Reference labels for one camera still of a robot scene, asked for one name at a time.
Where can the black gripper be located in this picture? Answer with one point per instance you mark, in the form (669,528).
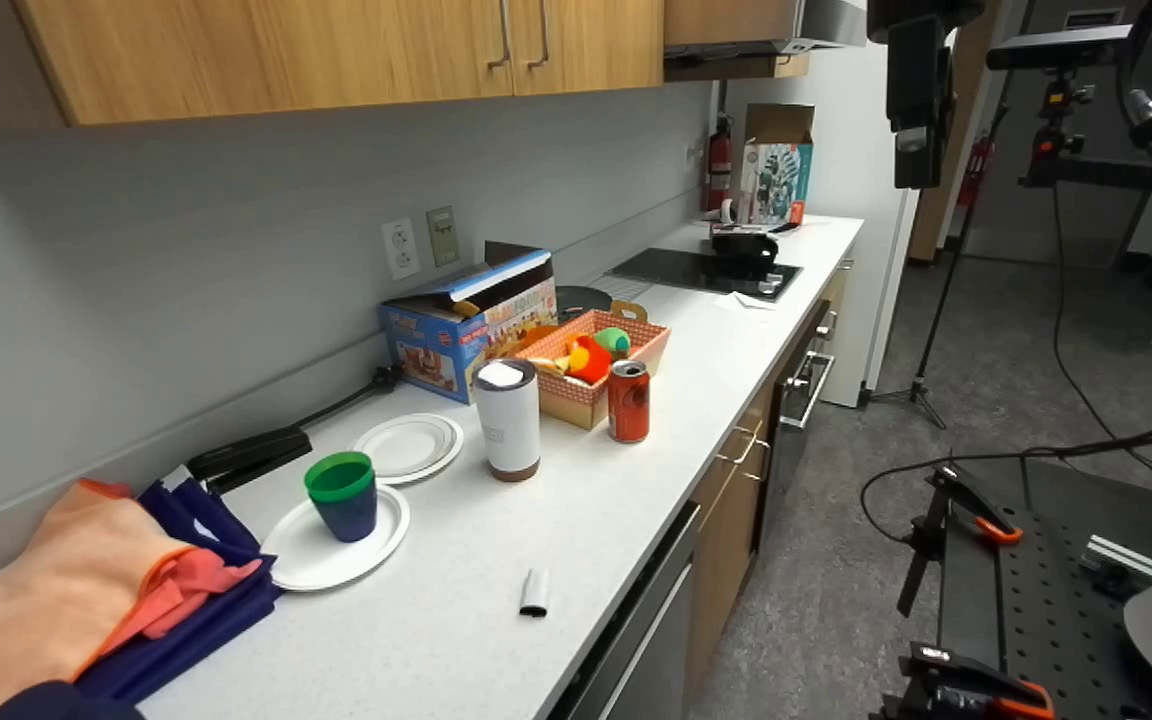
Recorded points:
(918,81)

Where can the brown wooden door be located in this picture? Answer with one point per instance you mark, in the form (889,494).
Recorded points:
(963,200)

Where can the small wooden cabinet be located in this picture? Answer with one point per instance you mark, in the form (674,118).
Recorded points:
(731,20)

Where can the wooden base cabinet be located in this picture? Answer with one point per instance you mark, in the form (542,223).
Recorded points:
(723,534)

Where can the black tripod stand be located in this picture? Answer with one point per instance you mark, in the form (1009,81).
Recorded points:
(956,255)

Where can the cookware print cardboard box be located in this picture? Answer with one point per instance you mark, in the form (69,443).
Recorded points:
(776,175)

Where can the black pot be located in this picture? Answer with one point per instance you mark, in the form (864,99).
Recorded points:
(747,250)

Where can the black induction cooktop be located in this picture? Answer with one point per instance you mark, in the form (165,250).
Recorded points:
(682,271)

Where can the black oven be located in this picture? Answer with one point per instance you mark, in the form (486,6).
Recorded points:
(799,412)

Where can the green toy ball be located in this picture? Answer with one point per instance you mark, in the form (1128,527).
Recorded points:
(613,341)

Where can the dark grey round plate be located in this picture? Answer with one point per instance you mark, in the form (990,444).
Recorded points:
(586,301)

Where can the orange black clamp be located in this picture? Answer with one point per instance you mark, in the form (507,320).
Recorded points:
(1003,695)
(999,528)

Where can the red soda can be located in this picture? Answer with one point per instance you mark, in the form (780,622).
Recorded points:
(629,406)

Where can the red toy food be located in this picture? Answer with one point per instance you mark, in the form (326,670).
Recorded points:
(590,363)

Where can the aluminium extrusion bar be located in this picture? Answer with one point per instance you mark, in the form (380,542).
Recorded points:
(1127,556)

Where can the white tumbler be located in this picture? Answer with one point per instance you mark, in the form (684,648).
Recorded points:
(507,422)

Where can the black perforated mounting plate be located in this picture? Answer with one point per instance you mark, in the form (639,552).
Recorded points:
(1071,624)

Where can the blue food toy box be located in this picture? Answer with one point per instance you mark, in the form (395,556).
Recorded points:
(448,341)

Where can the steel dishwasher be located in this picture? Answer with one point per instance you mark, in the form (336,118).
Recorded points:
(656,641)

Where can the small white black cylinder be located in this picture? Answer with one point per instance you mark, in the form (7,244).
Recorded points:
(535,596)

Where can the white round plate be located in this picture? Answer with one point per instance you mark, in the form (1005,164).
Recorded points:
(408,444)
(310,562)

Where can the green and blue cup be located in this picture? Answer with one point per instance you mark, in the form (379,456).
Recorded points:
(343,507)

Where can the black handheld device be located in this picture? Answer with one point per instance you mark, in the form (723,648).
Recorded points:
(248,456)

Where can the coral cloth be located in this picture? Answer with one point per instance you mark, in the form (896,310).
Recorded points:
(189,582)

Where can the navy blue cloth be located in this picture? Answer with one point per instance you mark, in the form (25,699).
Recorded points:
(201,632)

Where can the peach cloth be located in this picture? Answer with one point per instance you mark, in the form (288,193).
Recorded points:
(42,600)

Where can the black stereo camera bar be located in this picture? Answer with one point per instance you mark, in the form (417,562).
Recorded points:
(1057,46)

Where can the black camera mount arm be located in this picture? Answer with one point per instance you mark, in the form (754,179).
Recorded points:
(1109,175)

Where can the beige wall switch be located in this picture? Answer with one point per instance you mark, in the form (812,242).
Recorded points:
(443,236)

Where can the white wall outlet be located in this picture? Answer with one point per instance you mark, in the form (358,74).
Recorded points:
(401,250)

